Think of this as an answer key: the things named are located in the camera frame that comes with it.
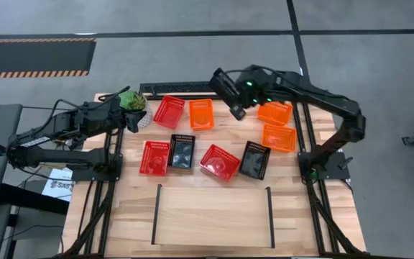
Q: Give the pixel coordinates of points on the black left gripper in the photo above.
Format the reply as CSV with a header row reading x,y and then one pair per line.
x,y
111,115

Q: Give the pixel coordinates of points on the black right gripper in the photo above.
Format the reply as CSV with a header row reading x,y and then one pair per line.
x,y
253,90

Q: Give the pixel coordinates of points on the orange plastic basket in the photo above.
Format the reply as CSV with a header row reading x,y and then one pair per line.
x,y
201,115
275,114
279,138

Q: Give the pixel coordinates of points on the red plastic basket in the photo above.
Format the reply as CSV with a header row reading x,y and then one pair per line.
x,y
220,163
154,158
169,112

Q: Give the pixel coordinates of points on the black plastic basket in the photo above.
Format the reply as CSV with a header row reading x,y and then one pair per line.
x,y
182,151
254,160

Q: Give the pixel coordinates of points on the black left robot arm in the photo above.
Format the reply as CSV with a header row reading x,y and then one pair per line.
x,y
49,156

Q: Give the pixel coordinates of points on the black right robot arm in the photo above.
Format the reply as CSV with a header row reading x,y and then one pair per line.
x,y
336,102

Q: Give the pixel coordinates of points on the succulent in patterned white pot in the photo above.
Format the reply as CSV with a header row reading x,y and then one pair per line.
x,y
132,100

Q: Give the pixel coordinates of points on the white printed paper sheet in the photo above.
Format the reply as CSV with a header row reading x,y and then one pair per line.
x,y
59,187

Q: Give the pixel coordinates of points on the black hazard-striped floor mat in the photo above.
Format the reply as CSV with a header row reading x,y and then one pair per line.
x,y
31,55

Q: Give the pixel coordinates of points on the black furniture beam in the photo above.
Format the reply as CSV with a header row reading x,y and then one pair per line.
x,y
31,198

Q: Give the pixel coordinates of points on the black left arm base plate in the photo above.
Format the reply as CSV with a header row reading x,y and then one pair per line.
x,y
113,174

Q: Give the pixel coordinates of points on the black aluminium table frame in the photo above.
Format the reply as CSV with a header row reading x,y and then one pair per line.
x,y
296,118

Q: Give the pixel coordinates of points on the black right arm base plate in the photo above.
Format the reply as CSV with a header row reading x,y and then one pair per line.
x,y
336,169

